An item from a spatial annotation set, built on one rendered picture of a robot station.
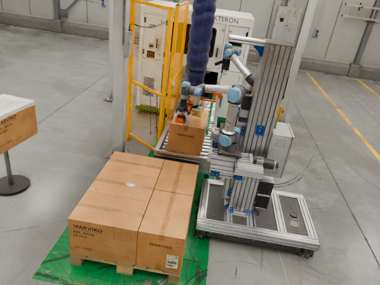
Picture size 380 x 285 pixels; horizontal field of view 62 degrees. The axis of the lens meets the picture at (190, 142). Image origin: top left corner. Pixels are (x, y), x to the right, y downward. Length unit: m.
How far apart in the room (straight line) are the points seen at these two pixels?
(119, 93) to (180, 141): 1.16
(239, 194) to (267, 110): 0.99
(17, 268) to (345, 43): 11.76
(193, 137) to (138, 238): 1.40
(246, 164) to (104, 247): 1.47
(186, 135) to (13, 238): 2.03
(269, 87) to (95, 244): 2.05
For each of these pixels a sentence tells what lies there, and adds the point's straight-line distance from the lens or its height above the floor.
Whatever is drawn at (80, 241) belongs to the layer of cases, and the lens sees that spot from 3.02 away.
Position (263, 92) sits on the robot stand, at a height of 1.60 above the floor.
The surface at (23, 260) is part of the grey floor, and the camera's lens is 3.39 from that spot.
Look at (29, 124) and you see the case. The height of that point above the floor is 0.79.
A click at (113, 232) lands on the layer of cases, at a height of 0.48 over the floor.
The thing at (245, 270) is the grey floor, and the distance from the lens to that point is 3.35.
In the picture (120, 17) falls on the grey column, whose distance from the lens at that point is 4.12.
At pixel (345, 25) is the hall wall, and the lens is 12.70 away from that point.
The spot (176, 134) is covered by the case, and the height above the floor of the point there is 0.82.
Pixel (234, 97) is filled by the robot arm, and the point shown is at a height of 1.62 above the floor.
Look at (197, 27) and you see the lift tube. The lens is 3.27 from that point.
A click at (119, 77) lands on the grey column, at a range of 4.28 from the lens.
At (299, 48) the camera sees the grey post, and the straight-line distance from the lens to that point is 6.23.
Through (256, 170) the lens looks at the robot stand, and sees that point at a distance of 2.98.
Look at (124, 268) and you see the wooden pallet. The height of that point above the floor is 0.08.
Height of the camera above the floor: 2.43
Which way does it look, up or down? 27 degrees down
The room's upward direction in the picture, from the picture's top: 8 degrees clockwise
